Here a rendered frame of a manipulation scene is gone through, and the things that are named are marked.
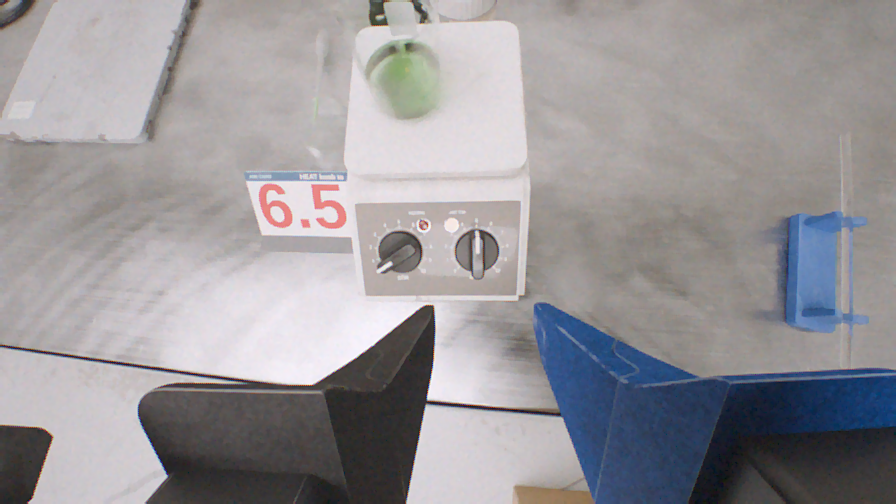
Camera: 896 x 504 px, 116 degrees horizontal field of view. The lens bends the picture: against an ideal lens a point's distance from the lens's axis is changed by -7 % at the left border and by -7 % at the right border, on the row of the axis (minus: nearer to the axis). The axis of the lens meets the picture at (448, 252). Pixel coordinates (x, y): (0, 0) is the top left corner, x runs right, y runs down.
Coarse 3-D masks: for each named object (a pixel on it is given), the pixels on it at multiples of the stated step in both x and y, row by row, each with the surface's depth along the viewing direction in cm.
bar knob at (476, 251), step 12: (468, 240) 22; (480, 240) 20; (492, 240) 22; (456, 252) 22; (468, 252) 22; (480, 252) 21; (492, 252) 22; (468, 264) 23; (480, 264) 21; (492, 264) 22; (480, 276) 21
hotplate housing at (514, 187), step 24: (528, 168) 22; (360, 192) 22; (384, 192) 22; (408, 192) 22; (432, 192) 22; (456, 192) 21; (480, 192) 21; (504, 192) 21; (528, 192) 22; (528, 216) 22; (360, 264) 23; (360, 288) 24
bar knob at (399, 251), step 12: (384, 240) 22; (396, 240) 22; (408, 240) 22; (384, 252) 23; (396, 252) 21; (408, 252) 21; (420, 252) 22; (384, 264) 21; (396, 264) 21; (408, 264) 23
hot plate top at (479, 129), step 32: (448, 32) 22; (480, 32) 22; (512, 32) 22; (448, 64) 21; (480, 64) 21; (512, 64) 21; (352, 96) 21; (448, 96) 21; (480, 96) 21; (512, 96) 21; (352, 128) 21; (384, 128) 21; (416, 128) 20; (448, 128) 20; (480, 128) 20; (512, 128) 20; (352, 160) 20; (384, 160) 20; (416, 160) 20; (448, 160) 20; (480, 160) 20; (512, 160) 20
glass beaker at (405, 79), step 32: (352, 0) 16; (384, 0) 17; (416, 0) 16; (352, 32) 14; (384, 32) 19; (416, 32) 19; (384, 64) 15; (416, 64) 16; (384, 96) 18; (416, 96) 18
